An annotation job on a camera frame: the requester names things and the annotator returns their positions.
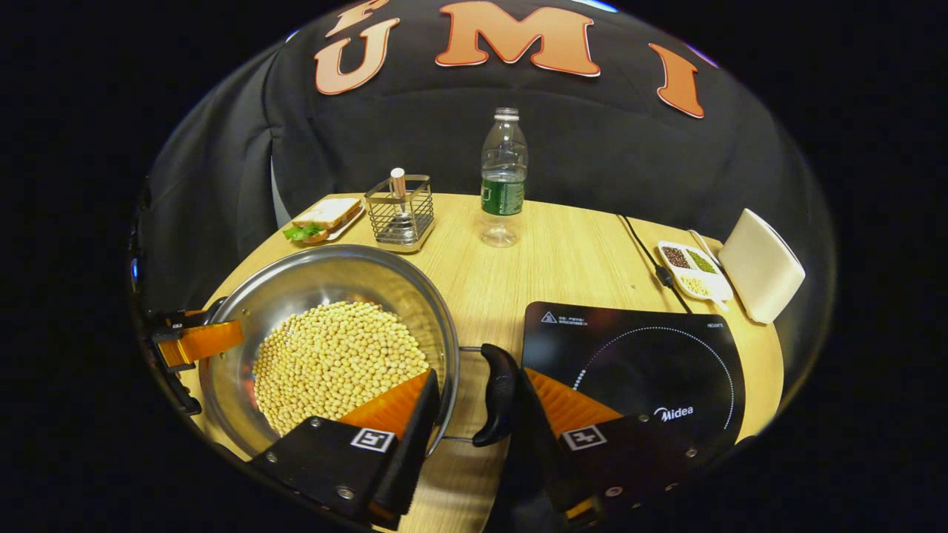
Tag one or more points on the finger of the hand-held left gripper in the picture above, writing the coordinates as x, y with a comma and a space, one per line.
204, 342

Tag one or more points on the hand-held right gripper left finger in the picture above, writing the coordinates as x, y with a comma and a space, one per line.
411, 451

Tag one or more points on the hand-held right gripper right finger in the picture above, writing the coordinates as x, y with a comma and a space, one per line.
544, 451

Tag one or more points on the black induction cooktop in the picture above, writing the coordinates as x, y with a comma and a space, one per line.
637, 348

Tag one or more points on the pile of yellow soybeans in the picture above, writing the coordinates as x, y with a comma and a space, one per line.
333, 363

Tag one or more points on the sandwich on small plate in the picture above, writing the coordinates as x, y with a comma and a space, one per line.
326, 215

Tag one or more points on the white divided dish of beans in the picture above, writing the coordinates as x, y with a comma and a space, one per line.
696, 270

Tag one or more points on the copper-capped metal utensil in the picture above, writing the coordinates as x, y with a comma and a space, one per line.
399, 189

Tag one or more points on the clear plastic water bottle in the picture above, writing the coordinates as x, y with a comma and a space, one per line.
503, 192

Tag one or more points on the white toaster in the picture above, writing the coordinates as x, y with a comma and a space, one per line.
763, 266

